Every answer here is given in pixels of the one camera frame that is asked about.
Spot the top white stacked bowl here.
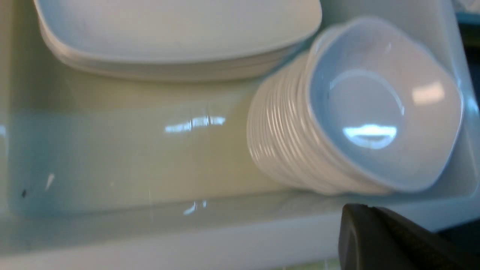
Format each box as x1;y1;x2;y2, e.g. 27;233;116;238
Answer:
305;16;464;193

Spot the large white plastic tub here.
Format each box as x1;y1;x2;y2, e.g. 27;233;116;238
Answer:
1;0;479;270

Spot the white square rice plate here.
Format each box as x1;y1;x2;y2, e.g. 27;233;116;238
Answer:
34;0;323;64

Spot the stack of white plates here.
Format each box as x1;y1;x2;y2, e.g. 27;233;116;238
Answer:
39;23;311;82

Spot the stack of white bowls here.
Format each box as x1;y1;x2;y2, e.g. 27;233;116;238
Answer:
246;52;390;196

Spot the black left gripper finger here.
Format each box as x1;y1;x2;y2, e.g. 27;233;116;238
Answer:
338;204;480;270

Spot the teal plastic spoon bin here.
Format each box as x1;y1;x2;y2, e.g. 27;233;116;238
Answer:
451;0;480;26

